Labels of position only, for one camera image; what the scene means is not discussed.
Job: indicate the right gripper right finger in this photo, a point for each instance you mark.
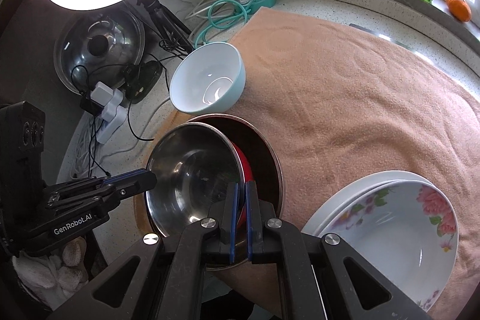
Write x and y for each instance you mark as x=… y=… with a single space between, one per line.
x=262 y=246

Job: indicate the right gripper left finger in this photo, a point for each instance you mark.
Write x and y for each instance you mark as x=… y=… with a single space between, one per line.
x=221 y=246

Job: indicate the large stainless steel bowl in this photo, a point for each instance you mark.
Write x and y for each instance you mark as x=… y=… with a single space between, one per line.
x=188 y=248

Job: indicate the white plate pink flowers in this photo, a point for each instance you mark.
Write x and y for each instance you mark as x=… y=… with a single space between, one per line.
x=340 y=200

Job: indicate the red steel bowl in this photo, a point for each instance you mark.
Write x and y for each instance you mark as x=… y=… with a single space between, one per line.
x=194 y=164

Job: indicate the deep plate pink roses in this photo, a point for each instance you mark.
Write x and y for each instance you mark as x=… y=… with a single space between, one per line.
x=408 y=231

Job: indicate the gloved hand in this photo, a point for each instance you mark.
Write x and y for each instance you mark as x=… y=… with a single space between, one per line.
x=54 y=278

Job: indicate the white power adapter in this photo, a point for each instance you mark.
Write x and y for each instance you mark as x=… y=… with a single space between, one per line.
x=113 y=114

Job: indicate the pink orange towel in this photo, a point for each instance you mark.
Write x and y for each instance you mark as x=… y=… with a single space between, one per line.
x=337 y=104

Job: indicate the light blue ceramic bowl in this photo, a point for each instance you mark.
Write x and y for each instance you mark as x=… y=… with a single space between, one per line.
x=211 y=79

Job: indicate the glass pot lid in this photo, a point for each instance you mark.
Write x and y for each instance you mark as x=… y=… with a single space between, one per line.
x=96 y=47

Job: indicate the black tripod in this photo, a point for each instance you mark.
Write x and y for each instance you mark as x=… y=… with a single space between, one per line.
x=174 y=35

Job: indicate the orange tangerine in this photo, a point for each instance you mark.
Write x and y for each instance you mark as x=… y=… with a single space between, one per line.
x=460 y=9

